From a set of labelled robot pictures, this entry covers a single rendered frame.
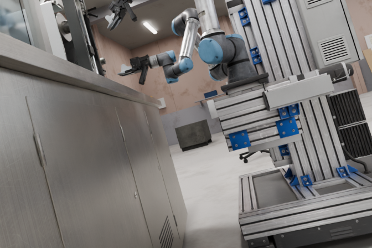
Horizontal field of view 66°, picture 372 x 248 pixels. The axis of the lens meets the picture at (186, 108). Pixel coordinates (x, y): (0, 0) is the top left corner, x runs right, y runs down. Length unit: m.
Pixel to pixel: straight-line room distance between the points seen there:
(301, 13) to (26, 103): 1.38
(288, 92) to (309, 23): 0.47
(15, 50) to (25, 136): 0.14
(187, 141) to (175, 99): 4.46
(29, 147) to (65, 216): 0.14
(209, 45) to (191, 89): 10.36
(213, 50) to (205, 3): 0.22
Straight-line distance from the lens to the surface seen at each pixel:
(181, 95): 11.69
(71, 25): 1.41
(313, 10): 1.63
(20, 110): 0.53
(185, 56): 1.64
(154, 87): 12.00
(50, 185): 0.54
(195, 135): 7.47
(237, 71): 1.38
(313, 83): 1.29
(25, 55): 0.54
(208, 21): 1.34
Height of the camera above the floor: 0.70
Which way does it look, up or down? 3 degrees up
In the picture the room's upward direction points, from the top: 16 degrees counter-clockwise
